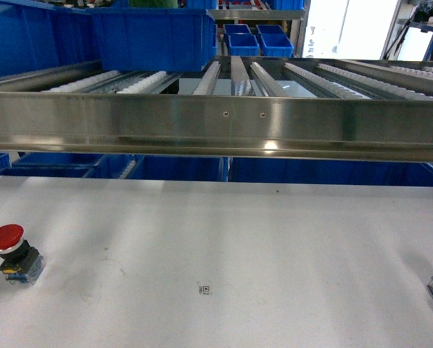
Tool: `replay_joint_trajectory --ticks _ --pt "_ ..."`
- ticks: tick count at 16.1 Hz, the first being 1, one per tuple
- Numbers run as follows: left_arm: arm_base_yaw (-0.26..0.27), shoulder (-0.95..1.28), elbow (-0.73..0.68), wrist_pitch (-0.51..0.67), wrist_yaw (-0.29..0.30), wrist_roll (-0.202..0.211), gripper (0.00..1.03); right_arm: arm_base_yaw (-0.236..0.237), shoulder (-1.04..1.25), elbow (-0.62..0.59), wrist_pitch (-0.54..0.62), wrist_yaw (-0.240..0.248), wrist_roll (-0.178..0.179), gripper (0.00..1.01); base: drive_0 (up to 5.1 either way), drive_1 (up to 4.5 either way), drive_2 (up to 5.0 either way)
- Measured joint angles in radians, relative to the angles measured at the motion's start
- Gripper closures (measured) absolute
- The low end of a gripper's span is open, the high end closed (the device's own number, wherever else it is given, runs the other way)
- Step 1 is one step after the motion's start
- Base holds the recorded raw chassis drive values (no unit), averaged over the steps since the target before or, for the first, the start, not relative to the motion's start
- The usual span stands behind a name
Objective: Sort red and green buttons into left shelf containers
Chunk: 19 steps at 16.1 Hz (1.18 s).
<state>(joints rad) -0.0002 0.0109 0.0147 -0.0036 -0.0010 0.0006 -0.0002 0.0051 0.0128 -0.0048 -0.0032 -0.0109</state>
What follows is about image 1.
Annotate red mushroom push button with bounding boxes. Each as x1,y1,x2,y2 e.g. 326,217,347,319
0,224,45,285

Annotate steel roller rack shelf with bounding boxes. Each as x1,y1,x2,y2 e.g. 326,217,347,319
0,57,433,162

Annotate blue bin under rack right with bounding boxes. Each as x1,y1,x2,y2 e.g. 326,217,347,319
228,158,433,187

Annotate blue bin under rack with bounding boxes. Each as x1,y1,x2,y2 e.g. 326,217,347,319
228,158,433,187
0,152,133,179

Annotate small QR code sticker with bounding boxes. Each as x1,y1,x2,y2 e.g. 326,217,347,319
197,283,212,295

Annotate small blue bin background left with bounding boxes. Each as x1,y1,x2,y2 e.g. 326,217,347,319
223,24,260,57

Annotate small blue bin background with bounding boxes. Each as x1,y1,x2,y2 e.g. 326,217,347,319
256,25,294,58
223,24,260,57

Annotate small blue bin background right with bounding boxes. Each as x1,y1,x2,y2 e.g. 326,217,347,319
256,25,294,58

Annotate blue bin under rack left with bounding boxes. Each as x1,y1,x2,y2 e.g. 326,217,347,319
0,152,133,179

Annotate large blue bin on rack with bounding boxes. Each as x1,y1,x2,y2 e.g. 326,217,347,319
86,7,215,73

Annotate blue bin far left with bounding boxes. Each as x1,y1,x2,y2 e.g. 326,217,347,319
0,1,99,77

